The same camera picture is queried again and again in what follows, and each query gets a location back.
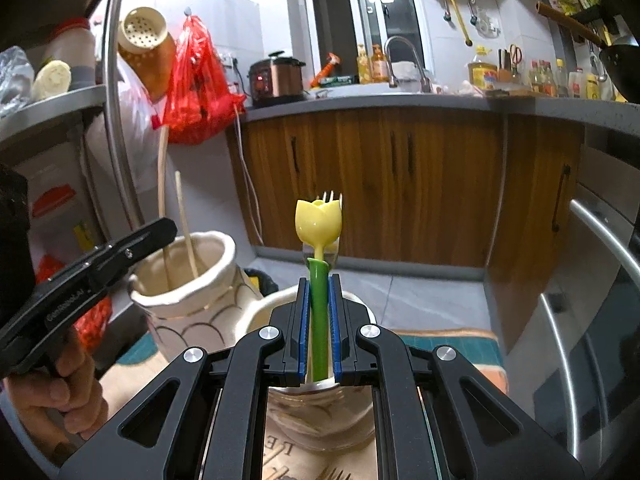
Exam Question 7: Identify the wooden chopstick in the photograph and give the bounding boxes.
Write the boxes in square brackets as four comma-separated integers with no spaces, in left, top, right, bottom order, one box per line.
[175,170,200,280]
[157,126,171,289]

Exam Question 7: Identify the gold metal fork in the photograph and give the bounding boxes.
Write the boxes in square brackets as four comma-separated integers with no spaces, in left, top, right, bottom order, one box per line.
[321,191,343,264]

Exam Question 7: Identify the kitchen faucet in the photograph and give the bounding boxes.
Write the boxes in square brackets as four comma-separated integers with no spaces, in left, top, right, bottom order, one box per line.
[383,36,432,93]

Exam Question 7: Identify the person's left hand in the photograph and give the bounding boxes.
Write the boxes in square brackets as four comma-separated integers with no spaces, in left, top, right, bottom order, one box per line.
[3,330,108,457]

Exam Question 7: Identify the red plastic bag lower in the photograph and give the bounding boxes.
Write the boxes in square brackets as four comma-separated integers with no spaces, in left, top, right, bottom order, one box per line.
[35,254,113,354]

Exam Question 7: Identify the patterned teal quilted table cloth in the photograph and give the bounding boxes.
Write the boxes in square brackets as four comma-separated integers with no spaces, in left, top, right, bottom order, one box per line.
[96,327,509,480]

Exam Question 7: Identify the white floral ceramic utensil holder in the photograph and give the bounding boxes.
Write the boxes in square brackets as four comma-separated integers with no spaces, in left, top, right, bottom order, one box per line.
[128,231,374,452]

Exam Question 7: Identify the built-in oven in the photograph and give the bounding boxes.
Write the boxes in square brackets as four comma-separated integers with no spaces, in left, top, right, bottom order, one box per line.
[506,148,639,479]

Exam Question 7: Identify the red plastic bag hanging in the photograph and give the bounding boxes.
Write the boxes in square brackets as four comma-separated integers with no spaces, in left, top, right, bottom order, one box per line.
[163,14,246,145]

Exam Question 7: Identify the cream perforated colander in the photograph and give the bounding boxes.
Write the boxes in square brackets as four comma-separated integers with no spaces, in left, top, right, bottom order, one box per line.
[118,6,176,102]

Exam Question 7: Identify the electric pressure cooker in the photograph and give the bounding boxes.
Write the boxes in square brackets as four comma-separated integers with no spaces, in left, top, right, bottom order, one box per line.
[248,51,306,108]

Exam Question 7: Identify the large yellow oil jug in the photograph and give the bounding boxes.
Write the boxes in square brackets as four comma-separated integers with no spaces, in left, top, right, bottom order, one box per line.
[468,44,498,91]

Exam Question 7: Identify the amber oil bottle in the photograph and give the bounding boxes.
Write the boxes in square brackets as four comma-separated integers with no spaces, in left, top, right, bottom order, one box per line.
[371,44,390,82]

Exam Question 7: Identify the knife block with scissors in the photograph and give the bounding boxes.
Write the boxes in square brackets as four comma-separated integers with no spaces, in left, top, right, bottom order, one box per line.
[498,44,523,84]

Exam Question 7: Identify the yellow oil bottle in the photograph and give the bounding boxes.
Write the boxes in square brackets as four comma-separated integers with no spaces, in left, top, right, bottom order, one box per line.
[357,44,372,84]

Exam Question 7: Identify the black wok with handle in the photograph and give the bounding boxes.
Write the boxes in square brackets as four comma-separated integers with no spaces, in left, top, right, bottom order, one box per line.
[535,1,640,104]

